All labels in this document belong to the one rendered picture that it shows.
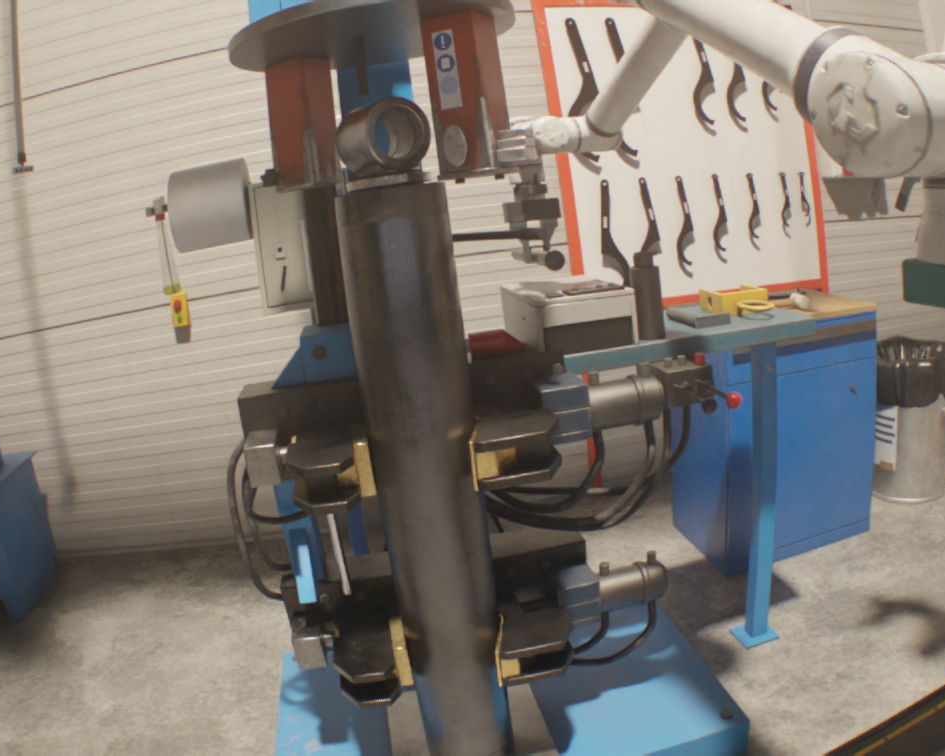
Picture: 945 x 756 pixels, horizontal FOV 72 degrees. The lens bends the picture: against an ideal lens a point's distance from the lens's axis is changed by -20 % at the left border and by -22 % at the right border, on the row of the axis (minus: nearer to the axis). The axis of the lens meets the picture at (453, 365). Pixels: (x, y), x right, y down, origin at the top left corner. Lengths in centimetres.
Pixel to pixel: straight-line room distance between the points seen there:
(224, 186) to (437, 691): 151
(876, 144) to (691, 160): 298
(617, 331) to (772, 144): 244
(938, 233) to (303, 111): 119
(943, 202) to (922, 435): 243
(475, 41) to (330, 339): 75
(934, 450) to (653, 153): 193
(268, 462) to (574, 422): 64
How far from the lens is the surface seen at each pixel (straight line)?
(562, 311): 177
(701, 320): 198
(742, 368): 270
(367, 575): 190
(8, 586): 351
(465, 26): 142
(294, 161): 160
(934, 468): 355
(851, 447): 308
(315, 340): 176
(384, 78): 195
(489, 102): 141
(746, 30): 111
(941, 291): 107
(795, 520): 303
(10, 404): 402
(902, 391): 334
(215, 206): 234
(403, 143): 158
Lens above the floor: 143
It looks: 12 degrees down
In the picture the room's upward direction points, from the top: 7 degrees counter-clockwise
